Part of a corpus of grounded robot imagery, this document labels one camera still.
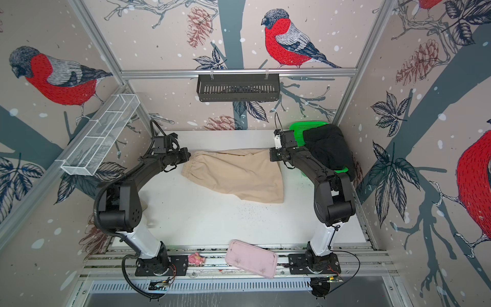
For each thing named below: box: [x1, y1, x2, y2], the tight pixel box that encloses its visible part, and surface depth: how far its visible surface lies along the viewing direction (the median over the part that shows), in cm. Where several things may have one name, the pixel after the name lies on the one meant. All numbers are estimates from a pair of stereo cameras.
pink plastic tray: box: [225, 239, 279, 279], surface depth 75 cm
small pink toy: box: [187, 251, 206, 266], surface depth 75 cm
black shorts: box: [303, 124, 357, 182], surface depth 107 cm
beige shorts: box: [181, 148, 285, 204], surface depth 97 cm
